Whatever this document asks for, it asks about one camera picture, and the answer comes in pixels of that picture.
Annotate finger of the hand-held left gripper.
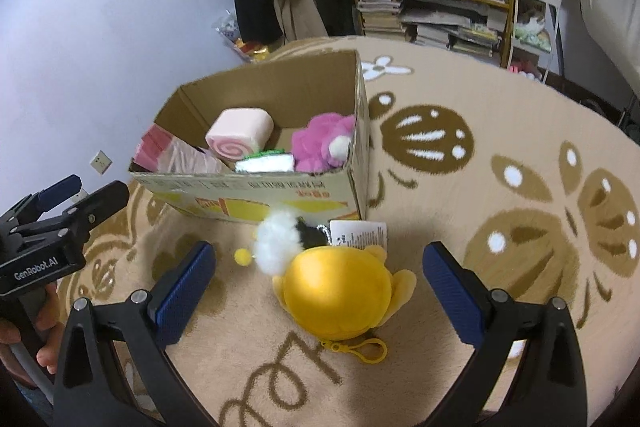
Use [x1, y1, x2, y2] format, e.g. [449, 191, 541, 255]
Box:
[17, 180, 131, 249]
[0, 174, 83, 230]

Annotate pink fluffy plush toy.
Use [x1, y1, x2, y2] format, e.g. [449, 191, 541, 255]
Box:
[291, 113, 357, 174]

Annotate yellow plush coin pouch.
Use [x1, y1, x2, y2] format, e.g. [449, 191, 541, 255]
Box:
[272, 219, 419, 366]

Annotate pile of snack bags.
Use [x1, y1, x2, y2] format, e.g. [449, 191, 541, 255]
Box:
[212, 9, 274, 64]

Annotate pink roll cake plush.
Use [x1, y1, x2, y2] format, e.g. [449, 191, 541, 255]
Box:
[205, 108, 275, 166]

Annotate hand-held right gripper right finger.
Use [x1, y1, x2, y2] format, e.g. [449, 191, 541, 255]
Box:
[422, 241, 588, 427]

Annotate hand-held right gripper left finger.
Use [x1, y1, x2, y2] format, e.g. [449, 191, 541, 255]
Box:
[54, 241, 221, 427]

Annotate beige patterned blanket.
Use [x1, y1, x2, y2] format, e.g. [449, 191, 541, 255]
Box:
[50, 36, 640, 427]

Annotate cardboard box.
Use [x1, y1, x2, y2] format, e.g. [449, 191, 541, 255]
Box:
[127, 49, 372, 226]

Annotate green tissue pack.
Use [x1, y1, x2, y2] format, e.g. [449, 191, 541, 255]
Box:
[234, 149, 296, 174]

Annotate pile of magazines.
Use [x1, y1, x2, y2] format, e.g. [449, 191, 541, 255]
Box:
[400, 0, 507, 58]

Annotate black and white fluffy keychain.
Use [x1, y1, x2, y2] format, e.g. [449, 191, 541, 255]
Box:
[252, 208, 333, 279]

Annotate stack of books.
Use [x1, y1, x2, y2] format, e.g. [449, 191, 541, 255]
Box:
[356, 0, 406, 36]

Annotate white wall socket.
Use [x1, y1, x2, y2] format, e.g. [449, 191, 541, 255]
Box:
[89, 150, 112, 176]

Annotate person's left hand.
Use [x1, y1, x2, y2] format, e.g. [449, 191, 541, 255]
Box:
[0, 282, 64, 375]

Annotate pink striped packet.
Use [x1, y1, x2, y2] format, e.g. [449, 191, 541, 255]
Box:
[134, 124, 232, 176]

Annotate white and orange plush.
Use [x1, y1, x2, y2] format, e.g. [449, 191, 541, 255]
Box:
[515, 4, 549, 38]

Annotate white trolley cart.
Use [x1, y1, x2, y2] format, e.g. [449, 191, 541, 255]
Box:
[507, 0, 564, 84]

